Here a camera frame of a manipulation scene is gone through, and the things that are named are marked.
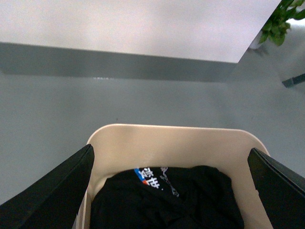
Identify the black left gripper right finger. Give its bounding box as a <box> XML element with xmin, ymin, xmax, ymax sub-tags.
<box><xmin>247</xmin><ymin>148</ymin><xmax>305</xmax><ymax>229</ymax></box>

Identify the black printed t-shirt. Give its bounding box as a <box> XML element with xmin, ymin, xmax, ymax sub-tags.
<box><xmin>90</xmin><ymin>166</ymin><xmax>244</xmax><ymax>229</ymax></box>

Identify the cream plastic laundry hamper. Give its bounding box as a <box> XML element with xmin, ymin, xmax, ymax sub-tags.
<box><xmin>75</xmin><ymin>124</ymin><xmax>272</xmax><ymax>229</ymax></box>

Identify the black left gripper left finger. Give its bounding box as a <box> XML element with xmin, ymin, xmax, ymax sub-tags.
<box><xmin>0</xmin><ymin>144</ymin><xmax>94</xmax><ymax>229</ymax></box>

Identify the green potted plant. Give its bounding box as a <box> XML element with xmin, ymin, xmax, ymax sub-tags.
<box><xmin>258</xmin><ymin>0</ymin><xmax>305</xmax><ymax>46</ymax></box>

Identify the dark metal rack foot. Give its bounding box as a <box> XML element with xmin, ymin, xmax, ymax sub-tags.
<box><xmin>282</xmin><ymin>74</ymin><xmax>305</xmax><ymax>88</ymax></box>

